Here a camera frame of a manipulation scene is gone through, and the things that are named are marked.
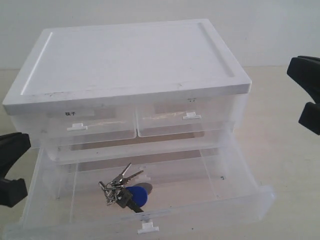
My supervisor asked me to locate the white translucent drawer cabinet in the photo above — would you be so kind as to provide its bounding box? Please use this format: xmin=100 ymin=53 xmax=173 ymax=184
xmin=2 ymin=19 xmax=252 ymax=149

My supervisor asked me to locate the small drawer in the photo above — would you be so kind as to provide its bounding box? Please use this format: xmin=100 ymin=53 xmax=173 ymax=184
xmin=136 ymin=97 xmax=228 ymax=137
xmin=42 ymin=106 xmax=137 ymax=145

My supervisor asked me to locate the key bunch with blue tag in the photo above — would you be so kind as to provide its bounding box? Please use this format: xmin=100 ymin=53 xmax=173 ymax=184
xmin=98 ymin=162 xmax=149 ymax=213

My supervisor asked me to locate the top left small drawer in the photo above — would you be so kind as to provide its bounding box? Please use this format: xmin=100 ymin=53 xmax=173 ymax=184
xmin=42 ymin=106 xmax=137 ymax=145

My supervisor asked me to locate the top right small drawer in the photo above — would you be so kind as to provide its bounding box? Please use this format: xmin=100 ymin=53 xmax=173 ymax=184
xmin=136 ymin=97 xmax=228 ymax=137

